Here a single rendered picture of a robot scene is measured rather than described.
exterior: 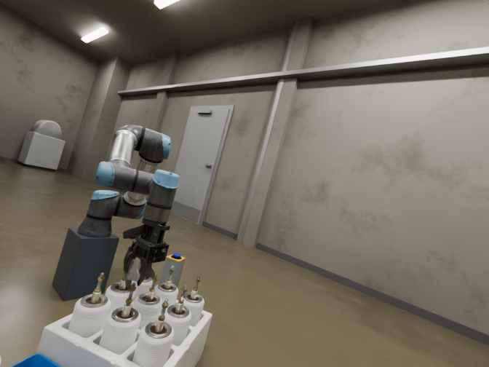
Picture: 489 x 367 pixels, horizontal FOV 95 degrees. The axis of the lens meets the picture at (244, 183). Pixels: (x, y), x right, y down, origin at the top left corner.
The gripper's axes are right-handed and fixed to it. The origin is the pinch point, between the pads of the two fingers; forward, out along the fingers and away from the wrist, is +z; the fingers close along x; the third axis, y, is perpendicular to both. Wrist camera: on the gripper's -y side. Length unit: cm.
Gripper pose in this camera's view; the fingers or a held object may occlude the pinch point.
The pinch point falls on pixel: (132, 281)
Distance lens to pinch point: 82.8
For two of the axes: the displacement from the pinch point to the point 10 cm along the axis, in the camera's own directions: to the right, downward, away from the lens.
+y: 8.4, 1.9, -5.1
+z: -2.5, 9.7, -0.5
